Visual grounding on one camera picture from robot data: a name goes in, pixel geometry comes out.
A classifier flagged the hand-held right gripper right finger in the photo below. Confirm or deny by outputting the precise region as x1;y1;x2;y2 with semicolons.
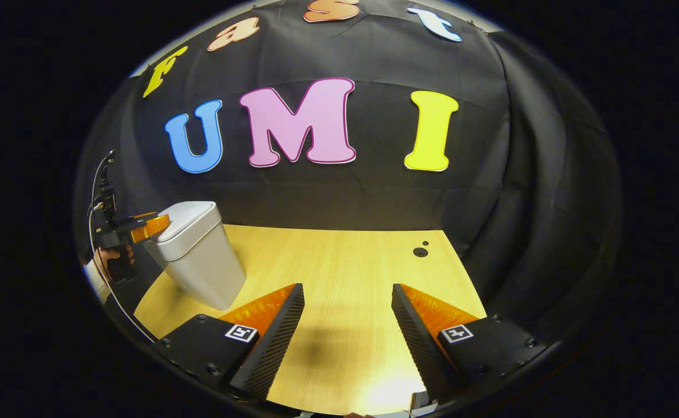
390;284;549;406

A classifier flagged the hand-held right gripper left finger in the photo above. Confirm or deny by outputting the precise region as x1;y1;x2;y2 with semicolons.
153;283;305;403

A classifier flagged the white desktop garbage bin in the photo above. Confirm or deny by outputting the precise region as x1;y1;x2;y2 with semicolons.
153;201;247;311

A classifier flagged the thin black cable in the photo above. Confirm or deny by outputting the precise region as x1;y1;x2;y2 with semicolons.
88;150;158;344

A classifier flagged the wooden desktop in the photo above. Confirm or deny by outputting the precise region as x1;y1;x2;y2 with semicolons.
135;224;488;416

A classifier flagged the black backdrop cloth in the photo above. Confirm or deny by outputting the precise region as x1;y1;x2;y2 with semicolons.
75;0;624;349

